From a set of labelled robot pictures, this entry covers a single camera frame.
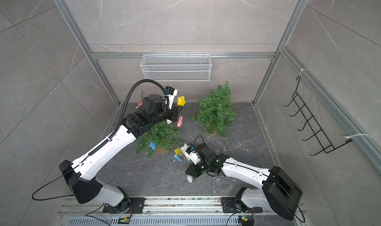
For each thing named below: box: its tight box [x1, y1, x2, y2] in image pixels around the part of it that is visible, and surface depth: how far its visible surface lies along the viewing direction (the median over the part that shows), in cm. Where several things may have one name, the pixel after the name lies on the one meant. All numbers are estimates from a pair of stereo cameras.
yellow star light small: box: [177, 95, 187, 107], surface depth 70 cm
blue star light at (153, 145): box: [148, 141, 157, 151], surface depth 77 cm
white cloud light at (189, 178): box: [186, 174, 193, 183], surface depth 81 cm
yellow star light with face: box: [174, 146, 184, 157], surface depth 92 cm
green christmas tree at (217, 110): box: [191, 80, 237, 138], surface depth 81 cm
